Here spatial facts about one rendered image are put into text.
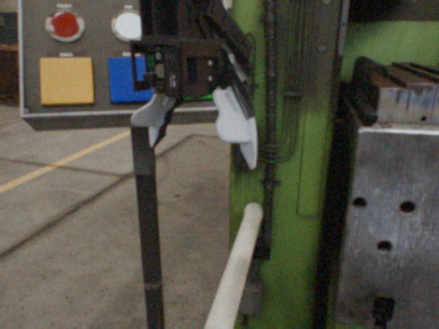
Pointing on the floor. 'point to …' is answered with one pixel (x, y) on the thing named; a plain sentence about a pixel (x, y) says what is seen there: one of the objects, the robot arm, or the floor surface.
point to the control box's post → (148, 223)
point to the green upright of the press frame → (321, 18)
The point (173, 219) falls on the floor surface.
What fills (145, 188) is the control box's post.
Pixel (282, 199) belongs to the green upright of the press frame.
